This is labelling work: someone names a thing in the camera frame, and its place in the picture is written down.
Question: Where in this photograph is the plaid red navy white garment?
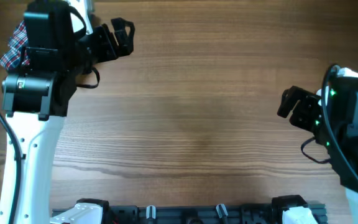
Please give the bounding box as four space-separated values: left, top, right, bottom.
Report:
0 21 30 71

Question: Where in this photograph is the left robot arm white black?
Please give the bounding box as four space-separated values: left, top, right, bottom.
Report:
0 1 135 223

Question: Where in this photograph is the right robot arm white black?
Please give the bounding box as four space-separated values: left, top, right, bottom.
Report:
277 73 358 223

